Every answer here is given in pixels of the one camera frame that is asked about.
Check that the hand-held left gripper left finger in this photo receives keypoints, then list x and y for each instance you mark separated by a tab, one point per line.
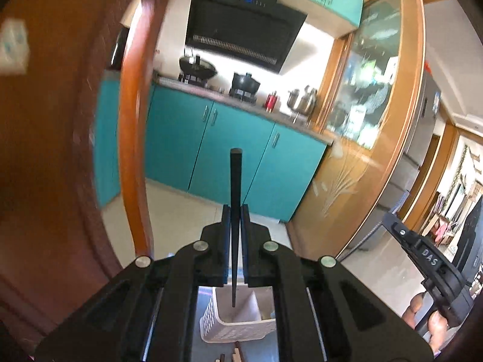
226	245

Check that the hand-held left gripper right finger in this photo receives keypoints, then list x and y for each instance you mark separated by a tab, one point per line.
245	245

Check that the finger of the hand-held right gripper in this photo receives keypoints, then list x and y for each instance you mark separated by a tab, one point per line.
430	262

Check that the black chopstick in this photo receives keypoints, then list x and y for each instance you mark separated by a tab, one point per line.
236	196

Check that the white plastic utensil basket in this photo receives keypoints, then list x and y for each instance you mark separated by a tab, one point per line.
234	332

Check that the person's right hand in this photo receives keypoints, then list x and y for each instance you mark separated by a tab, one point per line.
417	309

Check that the black rounded object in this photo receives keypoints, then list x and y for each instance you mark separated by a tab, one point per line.
469	233

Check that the silver refrigerator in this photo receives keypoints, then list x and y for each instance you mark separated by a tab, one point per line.
422	128

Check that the steel pot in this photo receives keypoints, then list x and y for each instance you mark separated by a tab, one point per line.
293	100

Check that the steel kettle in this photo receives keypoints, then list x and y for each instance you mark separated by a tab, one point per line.
308	101

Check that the black cooking pot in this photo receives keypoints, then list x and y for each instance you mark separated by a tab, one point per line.
245	83

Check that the gas stove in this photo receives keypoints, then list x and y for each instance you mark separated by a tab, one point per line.
192	79

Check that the black wok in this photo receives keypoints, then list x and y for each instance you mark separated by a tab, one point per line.
198	66

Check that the carved wooden chair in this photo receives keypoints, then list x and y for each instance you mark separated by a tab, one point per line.
56	158

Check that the black range hood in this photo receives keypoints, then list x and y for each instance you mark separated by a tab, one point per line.
241	22

